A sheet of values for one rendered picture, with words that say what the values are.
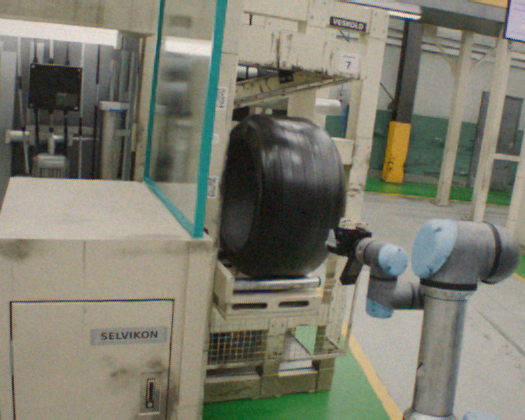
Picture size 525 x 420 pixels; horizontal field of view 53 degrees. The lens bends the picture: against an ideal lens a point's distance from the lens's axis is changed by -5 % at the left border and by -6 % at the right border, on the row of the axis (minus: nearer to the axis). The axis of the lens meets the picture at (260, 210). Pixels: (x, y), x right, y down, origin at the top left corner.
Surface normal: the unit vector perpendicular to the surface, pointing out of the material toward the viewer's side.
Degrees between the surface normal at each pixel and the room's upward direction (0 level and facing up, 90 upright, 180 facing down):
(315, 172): 62
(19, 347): 90
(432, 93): 90
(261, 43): 90
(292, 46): 90
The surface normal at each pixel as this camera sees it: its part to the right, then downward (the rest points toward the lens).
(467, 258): 0.16, 0.04
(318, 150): 0.34, -0.50
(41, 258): 0.36, 0.25
